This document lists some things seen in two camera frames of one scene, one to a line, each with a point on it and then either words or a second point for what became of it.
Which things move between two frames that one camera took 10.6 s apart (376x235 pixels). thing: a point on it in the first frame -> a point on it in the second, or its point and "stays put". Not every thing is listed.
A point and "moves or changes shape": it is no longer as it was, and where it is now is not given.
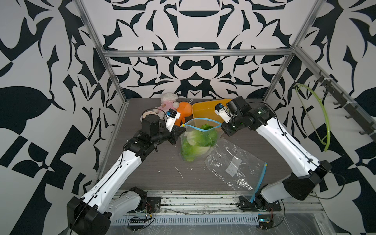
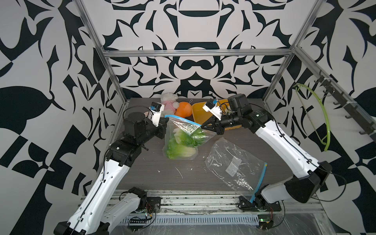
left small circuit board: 136,224 stays put
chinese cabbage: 207,138 -> 191,140
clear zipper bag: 237,168 stays put
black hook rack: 340,99 stays put
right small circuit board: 265,222 stays put
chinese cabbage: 189,152 -> 175,150
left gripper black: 175,133 -> 159,129
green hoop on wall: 326,141 stays put
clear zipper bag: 199,136 moves or changes shape
